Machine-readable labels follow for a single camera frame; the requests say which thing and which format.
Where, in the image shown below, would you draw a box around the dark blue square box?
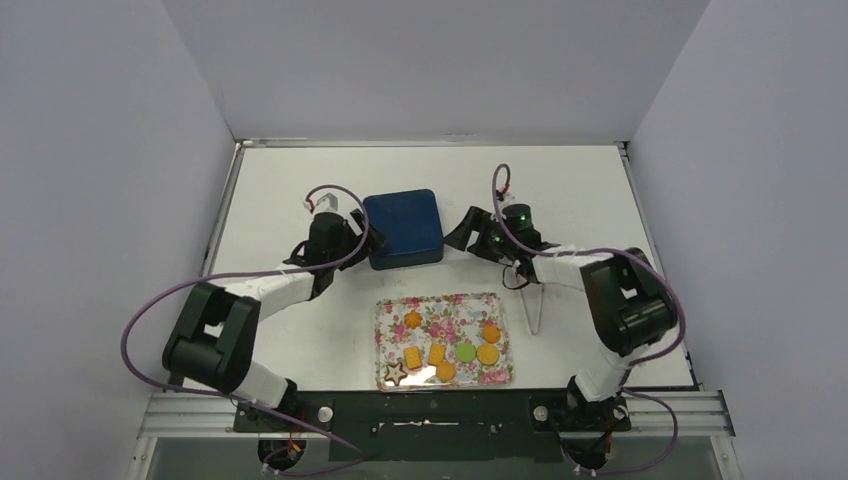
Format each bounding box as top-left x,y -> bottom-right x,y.
369,249 -> 444,271

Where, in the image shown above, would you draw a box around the dark blue box lid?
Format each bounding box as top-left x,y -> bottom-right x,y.
363,189 -> 444,253

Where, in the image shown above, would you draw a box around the pink cat paw tongs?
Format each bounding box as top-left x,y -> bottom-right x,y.
520,283 -> 545,336

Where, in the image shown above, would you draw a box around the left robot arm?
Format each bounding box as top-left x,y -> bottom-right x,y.
162,209 -> 387,430

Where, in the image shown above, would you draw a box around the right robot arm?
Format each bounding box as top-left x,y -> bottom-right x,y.
443,203 -> 679,428

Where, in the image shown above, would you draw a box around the orange flower cookie middle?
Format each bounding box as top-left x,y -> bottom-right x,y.
403,311 -> 423,329

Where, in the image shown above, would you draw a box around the floral rectangular tray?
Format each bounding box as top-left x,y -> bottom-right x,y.
374,292 -> 515,392

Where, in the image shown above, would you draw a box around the yellow waffle round cookie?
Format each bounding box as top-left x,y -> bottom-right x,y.
476,342 -> 500,366

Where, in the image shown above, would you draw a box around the green round cookie lower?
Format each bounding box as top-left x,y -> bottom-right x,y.
455,342 -> 476,364

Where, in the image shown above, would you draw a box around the square cracker left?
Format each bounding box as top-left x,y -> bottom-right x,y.
403,346 -> 423,371

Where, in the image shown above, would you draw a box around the square cracker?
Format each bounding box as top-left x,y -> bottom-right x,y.
403,346 -> 423,371
427,343 -> 446,366

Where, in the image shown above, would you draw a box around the square cracker right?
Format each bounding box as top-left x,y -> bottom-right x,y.
427,343 -> 446,366

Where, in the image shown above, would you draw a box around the star chocolate cookie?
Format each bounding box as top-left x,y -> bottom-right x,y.
383,362 -> 409,387

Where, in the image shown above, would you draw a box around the orange round cookie bottom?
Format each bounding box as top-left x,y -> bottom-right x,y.
436,361 -> 456,383

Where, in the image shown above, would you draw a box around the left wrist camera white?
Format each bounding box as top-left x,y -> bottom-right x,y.
304,193 -> 339,215

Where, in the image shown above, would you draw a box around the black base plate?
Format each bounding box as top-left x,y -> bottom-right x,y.
258,387 -> 631,465

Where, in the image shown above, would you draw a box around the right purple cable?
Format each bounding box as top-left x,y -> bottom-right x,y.
491,163 -> 688,476

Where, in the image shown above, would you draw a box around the purple cable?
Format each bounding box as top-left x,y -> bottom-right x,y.
120,184 -> 371,476
491,163 -> 688,476

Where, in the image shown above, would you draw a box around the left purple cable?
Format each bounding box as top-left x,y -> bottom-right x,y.
120,184 -> 371,476

